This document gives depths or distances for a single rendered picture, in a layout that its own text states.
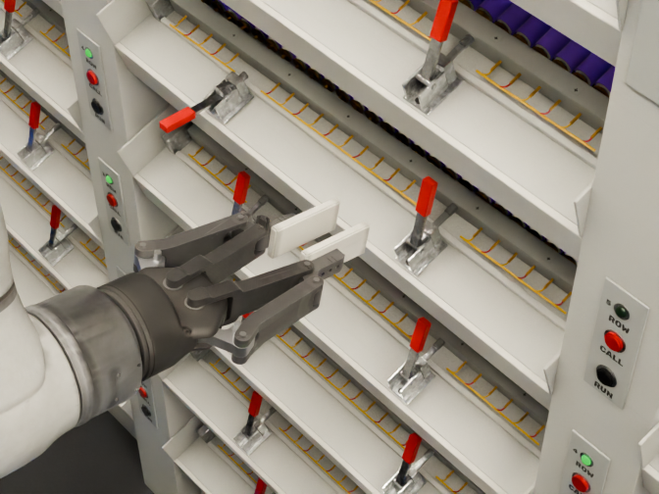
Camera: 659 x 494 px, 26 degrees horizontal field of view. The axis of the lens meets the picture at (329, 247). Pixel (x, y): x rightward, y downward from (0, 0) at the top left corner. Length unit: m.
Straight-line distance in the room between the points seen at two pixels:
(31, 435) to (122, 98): 0.67
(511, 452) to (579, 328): 0.29
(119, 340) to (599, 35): 0.38
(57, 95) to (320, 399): 0.48
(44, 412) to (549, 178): 0.41
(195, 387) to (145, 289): 0.89
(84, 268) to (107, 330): 1.06
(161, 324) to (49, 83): 0.79
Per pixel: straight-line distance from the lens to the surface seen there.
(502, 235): 1.24
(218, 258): 1.09
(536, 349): 1.21
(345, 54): 1.18
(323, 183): 1.33
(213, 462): 2.05
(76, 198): 1.88
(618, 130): 0.96
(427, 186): 1.21
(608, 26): 0.93
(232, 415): 1.87
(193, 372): 1.91
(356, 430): 1.61
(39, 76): 1.77
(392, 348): 1.44
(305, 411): 1.64
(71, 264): 2.06
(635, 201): 0.99
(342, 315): 1.47
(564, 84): 1.09
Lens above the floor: 1.88
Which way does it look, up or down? 48 degrees down
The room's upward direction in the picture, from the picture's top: straight up
